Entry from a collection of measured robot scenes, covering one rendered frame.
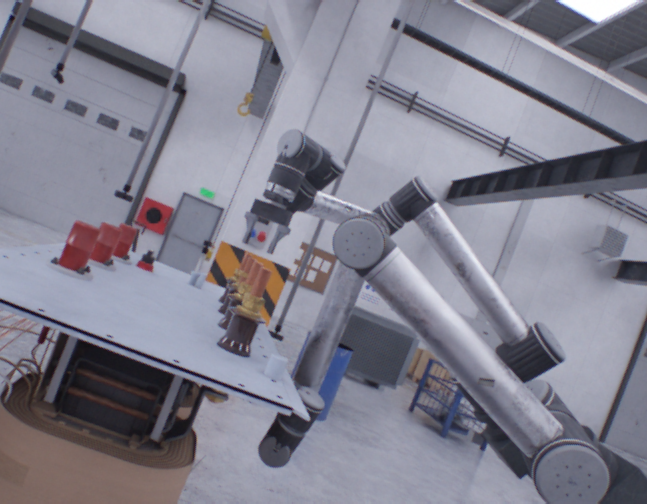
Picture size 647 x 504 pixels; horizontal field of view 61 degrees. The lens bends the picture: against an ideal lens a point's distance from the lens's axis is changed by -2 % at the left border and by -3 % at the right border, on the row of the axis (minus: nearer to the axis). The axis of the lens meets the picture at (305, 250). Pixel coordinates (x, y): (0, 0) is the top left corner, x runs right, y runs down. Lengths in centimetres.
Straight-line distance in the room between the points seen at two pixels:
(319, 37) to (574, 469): 618
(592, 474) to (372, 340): 861
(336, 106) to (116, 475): 609
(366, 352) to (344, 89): 504
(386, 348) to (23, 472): 924
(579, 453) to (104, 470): 120
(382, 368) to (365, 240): 893
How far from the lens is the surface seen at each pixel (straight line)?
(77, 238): 151
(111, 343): 103
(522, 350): 257
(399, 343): 1035
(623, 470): 212
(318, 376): 192
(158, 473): 135
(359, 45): 728
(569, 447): 171
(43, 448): 135
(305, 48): 713
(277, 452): 186
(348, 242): 155
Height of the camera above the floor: 161
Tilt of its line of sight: 1 degrees up
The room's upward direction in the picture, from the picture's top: 22 degrees clockwise
